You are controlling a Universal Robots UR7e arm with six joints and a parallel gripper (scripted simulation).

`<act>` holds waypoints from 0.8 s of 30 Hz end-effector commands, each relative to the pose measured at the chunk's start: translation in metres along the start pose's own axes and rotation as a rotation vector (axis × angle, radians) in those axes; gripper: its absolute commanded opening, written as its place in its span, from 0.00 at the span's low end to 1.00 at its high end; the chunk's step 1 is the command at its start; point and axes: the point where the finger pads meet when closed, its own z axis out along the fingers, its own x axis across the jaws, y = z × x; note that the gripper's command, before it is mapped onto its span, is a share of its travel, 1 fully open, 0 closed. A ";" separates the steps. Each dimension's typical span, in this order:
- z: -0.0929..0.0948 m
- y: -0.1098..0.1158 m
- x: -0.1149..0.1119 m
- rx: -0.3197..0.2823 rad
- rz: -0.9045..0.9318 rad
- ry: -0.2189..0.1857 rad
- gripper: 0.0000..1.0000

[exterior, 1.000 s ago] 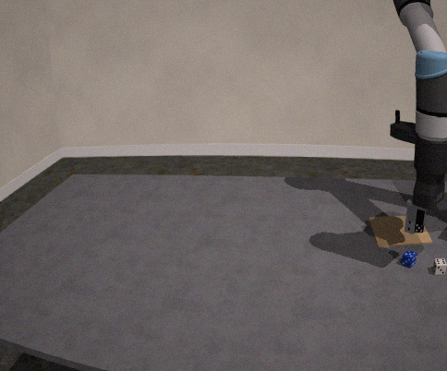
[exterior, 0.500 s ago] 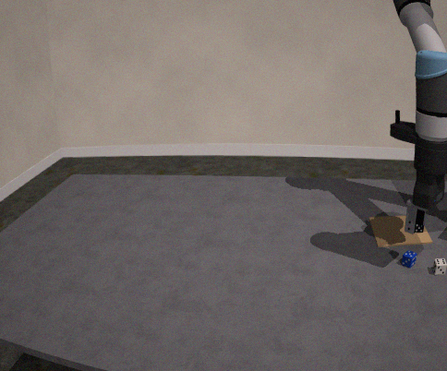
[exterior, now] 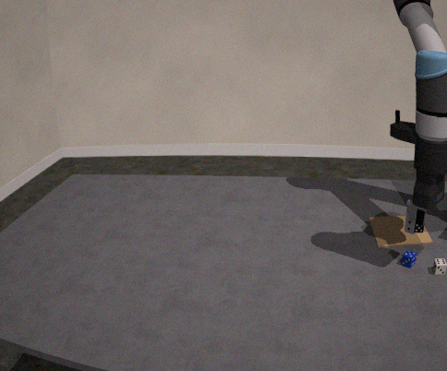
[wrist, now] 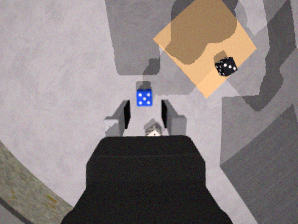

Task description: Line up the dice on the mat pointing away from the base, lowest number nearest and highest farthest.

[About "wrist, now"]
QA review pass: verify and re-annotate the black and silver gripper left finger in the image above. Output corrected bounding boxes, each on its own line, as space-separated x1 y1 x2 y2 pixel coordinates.
104 100 131 137

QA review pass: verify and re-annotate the tan flat mat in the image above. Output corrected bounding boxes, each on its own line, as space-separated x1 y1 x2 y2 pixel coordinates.
153 0 256 98

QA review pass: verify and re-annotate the blue die with white pips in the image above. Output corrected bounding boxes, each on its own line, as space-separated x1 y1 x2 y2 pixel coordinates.
136 89 152 106

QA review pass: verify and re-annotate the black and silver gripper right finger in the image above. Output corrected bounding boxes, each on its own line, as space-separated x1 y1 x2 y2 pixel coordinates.
161 99 187 135

